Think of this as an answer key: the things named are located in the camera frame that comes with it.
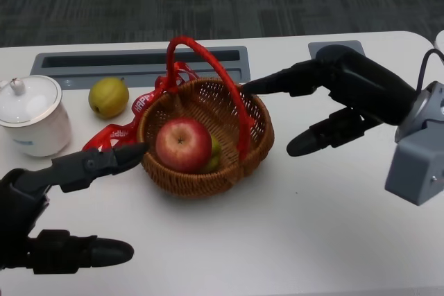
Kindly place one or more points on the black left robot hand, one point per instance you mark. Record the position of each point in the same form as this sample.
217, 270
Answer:
21, 206

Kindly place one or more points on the white ceramic cup lid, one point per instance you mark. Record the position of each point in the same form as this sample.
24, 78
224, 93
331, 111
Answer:
31, 103

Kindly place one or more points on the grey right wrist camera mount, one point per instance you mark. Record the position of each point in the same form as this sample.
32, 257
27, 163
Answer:
412, 167

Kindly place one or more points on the grey round table grommet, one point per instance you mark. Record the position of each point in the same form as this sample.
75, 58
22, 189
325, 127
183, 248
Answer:
312, 48

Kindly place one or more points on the white ceramic cup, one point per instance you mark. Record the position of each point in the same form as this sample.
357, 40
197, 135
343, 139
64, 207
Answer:
45, 138

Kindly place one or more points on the red apple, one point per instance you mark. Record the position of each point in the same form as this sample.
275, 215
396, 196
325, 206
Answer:
180, 147

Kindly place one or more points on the red printed ribbon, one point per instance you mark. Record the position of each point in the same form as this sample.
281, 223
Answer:
114, 134

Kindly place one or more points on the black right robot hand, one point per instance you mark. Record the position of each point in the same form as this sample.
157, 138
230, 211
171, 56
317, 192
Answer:
367, 81

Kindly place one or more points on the yellow-green pear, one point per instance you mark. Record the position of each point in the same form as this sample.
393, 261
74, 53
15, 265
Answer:
214, 157
109, 98

